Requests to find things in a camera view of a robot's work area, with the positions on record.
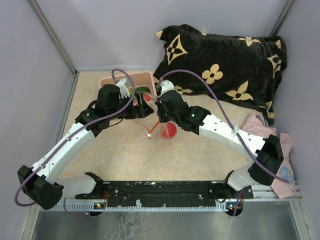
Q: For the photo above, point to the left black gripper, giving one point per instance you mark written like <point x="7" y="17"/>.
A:
<point x="141" y="111"/>

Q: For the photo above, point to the pink cloth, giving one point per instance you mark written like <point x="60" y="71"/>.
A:
<point x="253" y="124"/>

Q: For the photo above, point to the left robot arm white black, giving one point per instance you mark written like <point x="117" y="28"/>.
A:
<point x="42" y="183"/>

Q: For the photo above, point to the red mango fruit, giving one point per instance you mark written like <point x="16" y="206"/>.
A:
<point x="147" y="97"/>

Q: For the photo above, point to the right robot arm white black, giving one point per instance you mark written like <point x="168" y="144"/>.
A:
<point x="265" y="154"/>

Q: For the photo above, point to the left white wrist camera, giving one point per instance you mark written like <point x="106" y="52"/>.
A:
<point x="123" y="86"/>

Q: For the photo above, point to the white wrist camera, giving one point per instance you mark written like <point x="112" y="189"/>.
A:
<point x="123" y="86"/>
<point x="164" y="86"/>

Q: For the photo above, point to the clear zip top bag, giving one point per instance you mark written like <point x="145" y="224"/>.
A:
<point x="151" y="124"/>

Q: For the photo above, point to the black floral blanket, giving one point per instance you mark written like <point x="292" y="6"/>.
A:
<point x="244" y="71"/>

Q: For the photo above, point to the dark green avocado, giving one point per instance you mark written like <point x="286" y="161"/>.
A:
<point x="142" y="89"/>

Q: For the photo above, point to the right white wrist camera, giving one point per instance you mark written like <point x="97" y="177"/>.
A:
<point x="164" y="86"/>

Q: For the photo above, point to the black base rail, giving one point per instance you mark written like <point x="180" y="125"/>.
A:
<point x="161" y="193"/>

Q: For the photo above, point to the red apple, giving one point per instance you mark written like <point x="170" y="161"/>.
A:
<point x="168" y="130"/>

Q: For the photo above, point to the pink plastic bin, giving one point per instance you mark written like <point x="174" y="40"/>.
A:
<point x="142" y="78"/>

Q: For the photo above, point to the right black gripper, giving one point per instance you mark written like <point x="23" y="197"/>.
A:
<point x="159" y="106"/>

